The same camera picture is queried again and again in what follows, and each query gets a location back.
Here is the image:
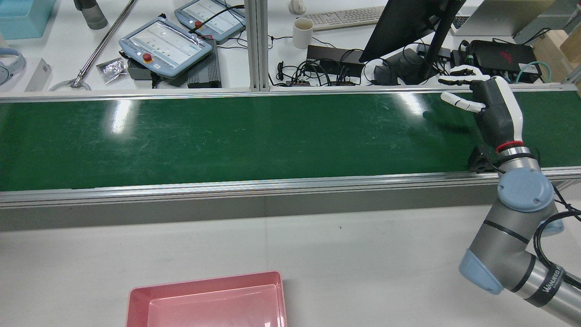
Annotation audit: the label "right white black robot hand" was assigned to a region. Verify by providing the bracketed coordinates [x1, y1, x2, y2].
[438, 64, 525, 153]

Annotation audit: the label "black box with red logo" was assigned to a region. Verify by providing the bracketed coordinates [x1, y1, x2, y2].
[468, 40, 543, 83]

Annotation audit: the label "cardboard box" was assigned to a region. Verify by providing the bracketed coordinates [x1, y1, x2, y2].
[532, 30, 581, 82]

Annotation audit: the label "black finned power box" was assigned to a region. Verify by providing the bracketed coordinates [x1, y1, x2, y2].
[187, 39, 222, 89]

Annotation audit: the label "pink plastic box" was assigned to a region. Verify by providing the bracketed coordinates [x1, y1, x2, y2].
[126, 271, 288, 327]

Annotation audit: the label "grey metal box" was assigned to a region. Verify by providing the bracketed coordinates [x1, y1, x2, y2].
[127, 58, 157, 81]

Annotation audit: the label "light blue plastic box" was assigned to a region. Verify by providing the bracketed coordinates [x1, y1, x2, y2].
[0, 0, 57, 40]

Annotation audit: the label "silver laptop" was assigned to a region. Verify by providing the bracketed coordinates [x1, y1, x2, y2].
[450, 0, 556, 38]

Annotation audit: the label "black white handheld controller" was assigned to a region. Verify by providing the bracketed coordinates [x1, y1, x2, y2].
[363, 45, 427, 86]

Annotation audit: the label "black monitor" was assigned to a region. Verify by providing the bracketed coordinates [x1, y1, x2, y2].
[359, 0, 467, 84]

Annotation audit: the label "white keyboard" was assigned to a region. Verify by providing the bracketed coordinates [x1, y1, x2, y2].
[303, 6, 386, 31]

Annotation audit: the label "green conveyor belt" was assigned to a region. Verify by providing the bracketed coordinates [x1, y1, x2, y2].
[0, 84, 581, 209]

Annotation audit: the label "small grey-blue teach pendant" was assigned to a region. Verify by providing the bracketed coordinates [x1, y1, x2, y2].
[174, 0, 246, 44]

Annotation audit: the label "large grey-blue teach pendant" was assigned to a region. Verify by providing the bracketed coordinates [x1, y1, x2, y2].
[119, 18, 213, 79]

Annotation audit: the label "clear bag of parts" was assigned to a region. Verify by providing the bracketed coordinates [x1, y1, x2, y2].
[96, 58, 129, 84]

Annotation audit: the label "grey cylinder bottle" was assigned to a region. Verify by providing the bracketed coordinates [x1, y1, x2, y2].
[74, 0, 108, 30]

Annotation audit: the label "small white carton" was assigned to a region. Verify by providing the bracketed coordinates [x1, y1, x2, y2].
[25, 58, 52, 92]

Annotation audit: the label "white blue headphones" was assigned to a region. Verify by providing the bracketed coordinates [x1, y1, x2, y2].
[0, 47, 26, 86]

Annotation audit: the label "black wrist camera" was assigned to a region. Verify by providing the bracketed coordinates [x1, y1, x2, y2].
[469, 145, 497, 174]

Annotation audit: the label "teal network cable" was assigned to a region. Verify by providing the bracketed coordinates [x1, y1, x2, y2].
[515, 61, 552, 84]

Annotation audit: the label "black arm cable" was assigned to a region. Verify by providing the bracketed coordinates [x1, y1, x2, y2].
[532, 181, 581, 291]

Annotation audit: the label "black cable tangle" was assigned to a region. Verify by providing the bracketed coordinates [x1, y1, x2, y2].
[271, 59, 364, 88]

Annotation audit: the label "aluminium profile post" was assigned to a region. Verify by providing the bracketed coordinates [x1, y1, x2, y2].
[244, 0, 271, 91]

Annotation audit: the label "metal rod with ring base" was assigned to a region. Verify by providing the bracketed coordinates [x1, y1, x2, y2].
[49, 0, 137, 91]

